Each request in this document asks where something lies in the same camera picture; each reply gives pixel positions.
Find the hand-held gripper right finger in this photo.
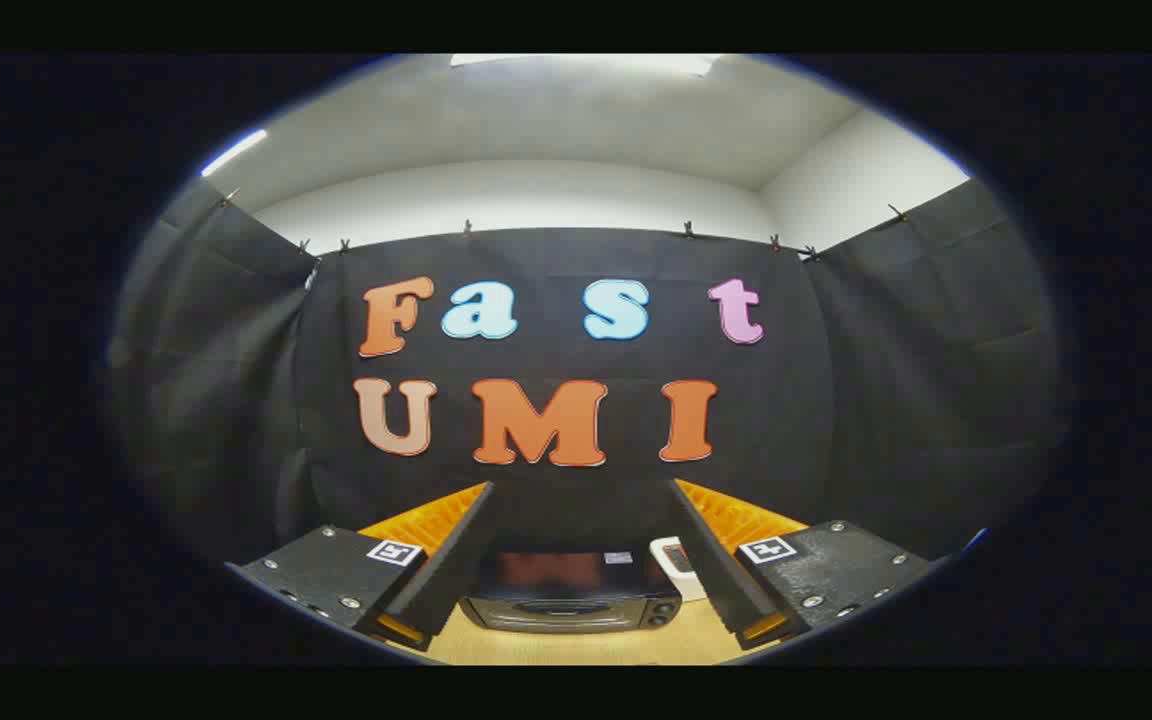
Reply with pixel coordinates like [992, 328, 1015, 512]
[666, 478, 935, 651]

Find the black toaster oven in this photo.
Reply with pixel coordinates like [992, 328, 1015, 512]
[458, 545, 683, 635]

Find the long ceiling light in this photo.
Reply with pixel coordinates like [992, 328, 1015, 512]
[450, 54, 719, 78]

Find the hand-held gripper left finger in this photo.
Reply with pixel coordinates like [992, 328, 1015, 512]
[224, 481, 495, 653]

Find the white boxy appliance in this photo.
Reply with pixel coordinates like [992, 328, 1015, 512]
[649, 537, 708, 602]

